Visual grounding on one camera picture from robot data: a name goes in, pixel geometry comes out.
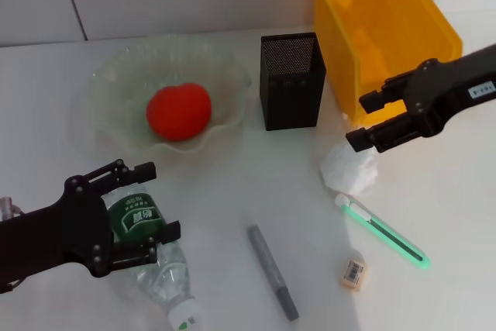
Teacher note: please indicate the green and white pen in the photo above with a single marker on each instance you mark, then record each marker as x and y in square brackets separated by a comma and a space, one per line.
[383, 234]

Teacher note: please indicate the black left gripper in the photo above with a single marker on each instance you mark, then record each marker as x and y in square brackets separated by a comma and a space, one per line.
[58, 238]

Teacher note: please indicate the clear water bottle green label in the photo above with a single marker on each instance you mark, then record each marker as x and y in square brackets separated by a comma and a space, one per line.
[133, 218]

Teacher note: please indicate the grey marker pen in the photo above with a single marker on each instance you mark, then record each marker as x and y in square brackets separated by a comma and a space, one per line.
[271, 265]

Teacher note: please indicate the small beige eraser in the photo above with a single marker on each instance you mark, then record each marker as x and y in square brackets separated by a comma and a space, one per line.
[353, 273]

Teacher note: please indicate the yellow plastic bin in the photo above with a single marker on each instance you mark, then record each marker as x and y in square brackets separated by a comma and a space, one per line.
[348, 59]

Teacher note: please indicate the white paper ball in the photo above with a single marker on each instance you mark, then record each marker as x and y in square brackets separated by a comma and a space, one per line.
[345, 172]

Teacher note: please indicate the red-orange fruit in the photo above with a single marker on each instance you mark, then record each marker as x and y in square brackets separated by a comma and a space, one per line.
[178, 112]

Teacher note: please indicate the wavy clear glass fruit bowl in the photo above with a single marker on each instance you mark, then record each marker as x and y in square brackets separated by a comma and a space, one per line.
[116, 75]

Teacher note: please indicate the black mesh pen holder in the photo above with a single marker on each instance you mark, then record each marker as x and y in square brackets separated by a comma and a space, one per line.
[290, 106]

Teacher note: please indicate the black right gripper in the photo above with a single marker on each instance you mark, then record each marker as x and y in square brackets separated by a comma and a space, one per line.
[445, 90]

